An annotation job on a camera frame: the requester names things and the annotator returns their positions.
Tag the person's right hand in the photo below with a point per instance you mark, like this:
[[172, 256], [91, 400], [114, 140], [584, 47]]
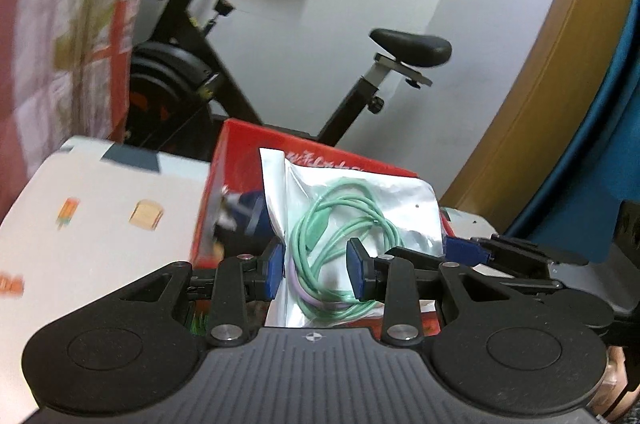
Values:
[[616, 384]]

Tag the blue and silver packet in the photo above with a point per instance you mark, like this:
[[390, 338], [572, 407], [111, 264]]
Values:
[[250, 211]]

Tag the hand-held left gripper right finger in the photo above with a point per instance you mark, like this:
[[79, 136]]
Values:
[[356, 269]]

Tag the floral pink curtain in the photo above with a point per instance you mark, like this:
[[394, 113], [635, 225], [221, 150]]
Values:
[[60, 29]]

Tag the black exercise bike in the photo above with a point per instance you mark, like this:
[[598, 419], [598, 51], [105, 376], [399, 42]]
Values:
[[170, 74]]

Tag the wooden door frame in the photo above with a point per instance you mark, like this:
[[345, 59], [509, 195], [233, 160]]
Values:
[[545, 79]]

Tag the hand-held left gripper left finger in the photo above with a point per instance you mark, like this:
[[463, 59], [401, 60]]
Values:
[[274, 269]]

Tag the red cardboard box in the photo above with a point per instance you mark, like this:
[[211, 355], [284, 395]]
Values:
[[240, 154]]

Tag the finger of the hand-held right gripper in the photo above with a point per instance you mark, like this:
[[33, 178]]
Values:
[[460, 250], [530, 282]]

